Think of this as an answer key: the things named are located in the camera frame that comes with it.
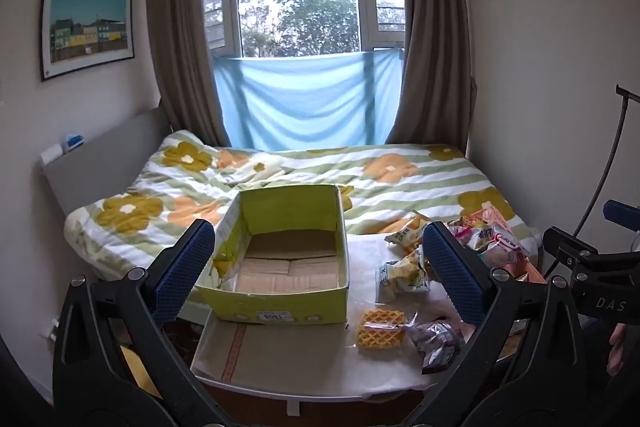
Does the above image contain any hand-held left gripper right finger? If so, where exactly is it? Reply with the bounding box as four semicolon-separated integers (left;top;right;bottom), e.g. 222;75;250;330
405;221;588;427

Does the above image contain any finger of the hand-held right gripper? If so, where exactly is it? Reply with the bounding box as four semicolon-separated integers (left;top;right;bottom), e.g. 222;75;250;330
602;200;640;222
543;227;599;289

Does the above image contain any blue cloth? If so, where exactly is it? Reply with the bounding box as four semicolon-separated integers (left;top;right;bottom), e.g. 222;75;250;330
212;47;405;152

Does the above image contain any black curved stand pole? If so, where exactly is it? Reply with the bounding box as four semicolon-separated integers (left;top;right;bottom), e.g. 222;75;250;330
570;84;640;240

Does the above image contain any person's right hand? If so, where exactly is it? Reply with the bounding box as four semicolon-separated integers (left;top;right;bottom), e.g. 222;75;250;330
607;322;632;378

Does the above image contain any yellow white snack packet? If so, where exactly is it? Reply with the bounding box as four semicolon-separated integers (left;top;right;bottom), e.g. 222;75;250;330
384;216;431;254

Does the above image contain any yellow-green cardboard box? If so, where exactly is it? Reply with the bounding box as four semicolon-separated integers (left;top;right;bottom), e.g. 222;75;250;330
192;184;351;325

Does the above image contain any yellow chips packet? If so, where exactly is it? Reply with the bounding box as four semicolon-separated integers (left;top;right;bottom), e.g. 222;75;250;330
375;252;432;308

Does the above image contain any white wall socket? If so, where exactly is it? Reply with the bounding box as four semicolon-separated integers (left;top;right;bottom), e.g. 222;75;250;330
39;317;63;344

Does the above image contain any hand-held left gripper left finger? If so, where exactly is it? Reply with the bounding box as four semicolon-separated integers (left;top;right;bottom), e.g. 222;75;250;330
51;218;226;427

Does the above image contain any floral striped blanket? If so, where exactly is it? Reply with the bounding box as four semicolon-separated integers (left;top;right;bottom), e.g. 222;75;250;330
64;129;533;288

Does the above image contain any pink white snack packet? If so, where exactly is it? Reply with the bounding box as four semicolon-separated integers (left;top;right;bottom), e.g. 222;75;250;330
447;217;493;253

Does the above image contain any red white snack packet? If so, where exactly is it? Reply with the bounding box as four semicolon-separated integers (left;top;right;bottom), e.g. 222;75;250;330
480;229;532;278

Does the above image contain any framed picture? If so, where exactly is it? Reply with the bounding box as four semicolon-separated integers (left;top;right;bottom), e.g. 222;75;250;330
40;0;135;82

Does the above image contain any white floral table cover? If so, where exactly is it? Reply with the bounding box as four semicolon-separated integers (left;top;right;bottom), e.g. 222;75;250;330
192;234;506;400

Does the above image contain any grey bed headboard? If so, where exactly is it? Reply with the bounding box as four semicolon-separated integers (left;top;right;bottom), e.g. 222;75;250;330
40;109;173;218

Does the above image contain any frosted packet of purple bread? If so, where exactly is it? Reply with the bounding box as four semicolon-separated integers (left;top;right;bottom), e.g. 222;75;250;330
404;319;467;376

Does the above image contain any waffle packet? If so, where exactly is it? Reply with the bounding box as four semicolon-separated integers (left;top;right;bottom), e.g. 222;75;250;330
356;308;418;354

